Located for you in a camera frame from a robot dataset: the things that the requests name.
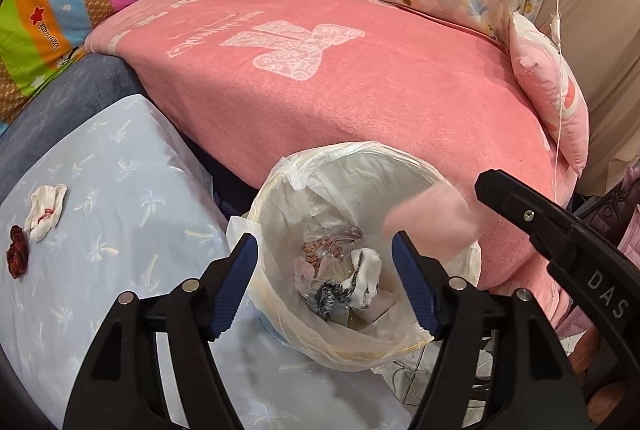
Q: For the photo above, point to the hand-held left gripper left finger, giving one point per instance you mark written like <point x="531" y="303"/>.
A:
<point x="232" y="290"/>

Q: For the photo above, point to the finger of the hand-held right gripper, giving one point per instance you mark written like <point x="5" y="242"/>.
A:
<point x="520" y="205"/>

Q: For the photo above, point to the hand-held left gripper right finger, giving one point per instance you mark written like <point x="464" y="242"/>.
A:
<point x="415" y="285"/>

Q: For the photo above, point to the pink soft cloth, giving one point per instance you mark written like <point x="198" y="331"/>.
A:
<point x="430" y="220"/>

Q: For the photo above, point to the trash bin with white liner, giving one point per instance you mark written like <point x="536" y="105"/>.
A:
<point x="350" y="180"/>

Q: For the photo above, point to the brown rounded object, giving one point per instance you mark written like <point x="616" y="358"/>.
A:
<point x="600" y="360"/>

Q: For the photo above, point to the grey striped sock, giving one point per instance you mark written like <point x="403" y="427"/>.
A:
<point x="330" y="295"/>

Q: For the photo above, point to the small pink printed pillow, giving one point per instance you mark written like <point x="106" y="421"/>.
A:
<point x="545" y="85"/>

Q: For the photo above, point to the pink printed blanket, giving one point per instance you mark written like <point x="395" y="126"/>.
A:
<point x="350" y="110"/>

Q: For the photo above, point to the white sock with red thread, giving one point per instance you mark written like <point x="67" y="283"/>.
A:
<point x="47" y="197"/>

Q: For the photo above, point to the dark red velvet scrunchie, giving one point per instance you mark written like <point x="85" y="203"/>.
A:
<point x="17" y="252"/>

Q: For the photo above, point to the blue-grey plush cushion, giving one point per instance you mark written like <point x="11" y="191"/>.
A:
<point x="85" y="85"/>

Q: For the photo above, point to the colourful cartoon monkey quilt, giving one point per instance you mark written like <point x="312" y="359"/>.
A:
<point x="60" y="0"/>

